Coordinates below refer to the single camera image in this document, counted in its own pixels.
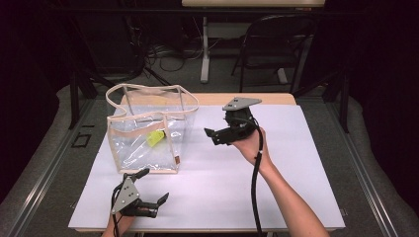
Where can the yellow shuttlecock with white head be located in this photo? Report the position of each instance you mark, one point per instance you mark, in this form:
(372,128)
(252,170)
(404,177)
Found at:
(154,138)

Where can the white table sheet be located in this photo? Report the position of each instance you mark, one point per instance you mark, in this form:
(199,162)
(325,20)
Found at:
(214,191)

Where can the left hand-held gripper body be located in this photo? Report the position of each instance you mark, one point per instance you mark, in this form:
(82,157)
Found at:
(126,196)

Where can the black folding chair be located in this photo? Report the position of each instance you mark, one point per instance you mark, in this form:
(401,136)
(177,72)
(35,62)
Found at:
(273,49)

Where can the white-legged desk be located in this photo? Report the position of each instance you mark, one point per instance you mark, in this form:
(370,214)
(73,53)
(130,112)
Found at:
(206,49)

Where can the person's right hand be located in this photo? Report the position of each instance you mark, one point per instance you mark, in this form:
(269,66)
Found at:
(252,148)

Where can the transparent bag with beige trim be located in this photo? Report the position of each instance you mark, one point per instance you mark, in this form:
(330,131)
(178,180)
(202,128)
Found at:
(145,154)

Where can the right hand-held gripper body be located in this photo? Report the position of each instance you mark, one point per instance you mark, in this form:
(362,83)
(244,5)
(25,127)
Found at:
(238,123)

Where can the black floor outlet frame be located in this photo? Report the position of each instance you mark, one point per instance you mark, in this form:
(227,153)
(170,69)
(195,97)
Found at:
(81,140)

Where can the black metal stand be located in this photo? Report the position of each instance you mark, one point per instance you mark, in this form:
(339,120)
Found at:
(74,98)
(344,98)

